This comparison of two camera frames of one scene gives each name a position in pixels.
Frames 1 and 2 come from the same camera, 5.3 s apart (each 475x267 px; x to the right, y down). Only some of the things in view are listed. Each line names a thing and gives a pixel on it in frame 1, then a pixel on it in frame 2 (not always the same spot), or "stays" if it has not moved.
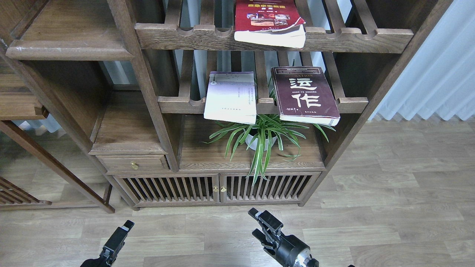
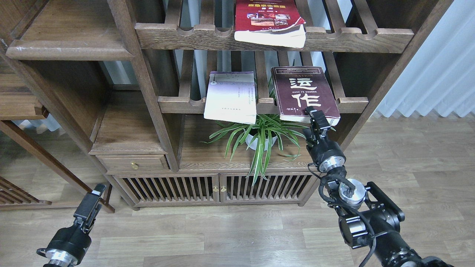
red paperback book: [274, 22] stays
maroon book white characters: [304, 95] stays
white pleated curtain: [439, 79] stays
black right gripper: [291, 252] → [327, 154]
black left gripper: [111, 248] → [68, 244]
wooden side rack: [18, 101] stays
